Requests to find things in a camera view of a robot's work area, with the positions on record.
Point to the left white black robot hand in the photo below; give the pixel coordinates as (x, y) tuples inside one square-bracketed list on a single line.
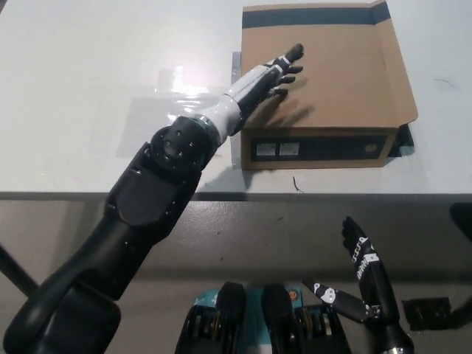
[(282, 72)]

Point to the black floor tape patch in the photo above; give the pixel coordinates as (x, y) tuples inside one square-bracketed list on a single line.
[(426, 313)]

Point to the robot legs and feet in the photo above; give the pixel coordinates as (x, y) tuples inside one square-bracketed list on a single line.
[(274, 313)]

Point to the brown cardboard storage box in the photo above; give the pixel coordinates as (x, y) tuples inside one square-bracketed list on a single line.
[(332, 81)]

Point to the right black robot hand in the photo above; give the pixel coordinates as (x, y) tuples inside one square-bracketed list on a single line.
[(359, 250)]

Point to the black metal table leg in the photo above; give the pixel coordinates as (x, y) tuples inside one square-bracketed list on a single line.
[(18, 269), (464, 313)]

